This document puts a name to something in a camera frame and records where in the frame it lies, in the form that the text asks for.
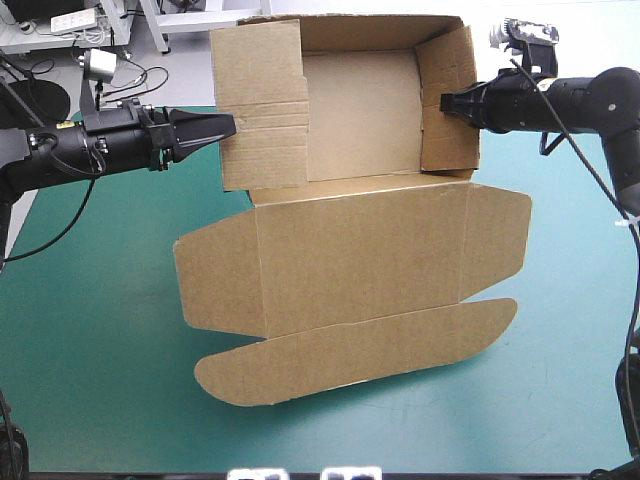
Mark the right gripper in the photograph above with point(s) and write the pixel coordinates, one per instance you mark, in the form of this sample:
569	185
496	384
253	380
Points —
515	105

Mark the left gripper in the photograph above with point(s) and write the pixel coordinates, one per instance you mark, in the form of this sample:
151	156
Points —
157	137

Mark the brown cardboard box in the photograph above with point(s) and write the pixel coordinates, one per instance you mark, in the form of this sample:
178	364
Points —
350	260

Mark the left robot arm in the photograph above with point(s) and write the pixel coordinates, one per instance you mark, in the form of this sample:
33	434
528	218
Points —
55	150

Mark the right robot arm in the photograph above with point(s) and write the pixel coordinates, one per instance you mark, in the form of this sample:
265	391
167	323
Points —
595	105

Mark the white power strip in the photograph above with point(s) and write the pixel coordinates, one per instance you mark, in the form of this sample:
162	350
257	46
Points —
74	20

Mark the grey desk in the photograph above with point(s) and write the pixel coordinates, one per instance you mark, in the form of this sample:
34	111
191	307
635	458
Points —
45	42

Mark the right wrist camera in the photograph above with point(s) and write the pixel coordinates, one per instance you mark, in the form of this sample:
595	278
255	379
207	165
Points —
530	35

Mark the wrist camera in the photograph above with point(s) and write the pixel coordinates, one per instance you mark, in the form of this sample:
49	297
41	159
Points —
100	65
530	35

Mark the white metal frame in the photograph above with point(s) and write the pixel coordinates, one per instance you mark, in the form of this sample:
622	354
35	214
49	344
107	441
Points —
200	22

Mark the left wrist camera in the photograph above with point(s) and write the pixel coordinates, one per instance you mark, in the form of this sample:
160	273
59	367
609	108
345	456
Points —
100	65

